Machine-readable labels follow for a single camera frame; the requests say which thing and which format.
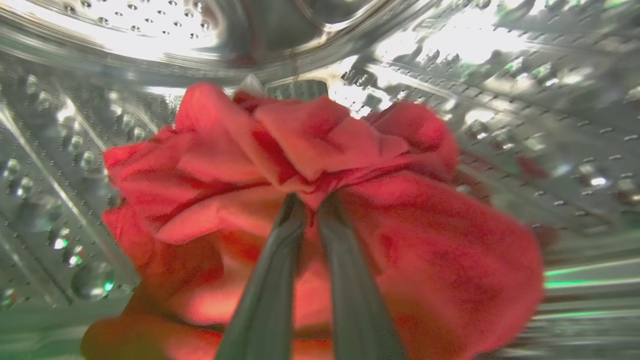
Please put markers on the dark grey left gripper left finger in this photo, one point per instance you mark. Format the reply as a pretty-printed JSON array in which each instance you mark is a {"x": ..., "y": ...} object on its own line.
[{"x": 265, "y": 300}]

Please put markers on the stainless steel washing machine drum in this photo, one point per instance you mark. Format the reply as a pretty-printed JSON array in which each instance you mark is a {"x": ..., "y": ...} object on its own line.
[{"x": 550, "y": 125}]

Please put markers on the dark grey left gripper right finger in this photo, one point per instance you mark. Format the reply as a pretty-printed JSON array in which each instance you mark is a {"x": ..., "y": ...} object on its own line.
[{"x": 357, "y": 300}]

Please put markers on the red cloth garment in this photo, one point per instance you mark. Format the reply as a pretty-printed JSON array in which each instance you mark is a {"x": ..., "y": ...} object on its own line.
[{"x": 430, "y": 260}]

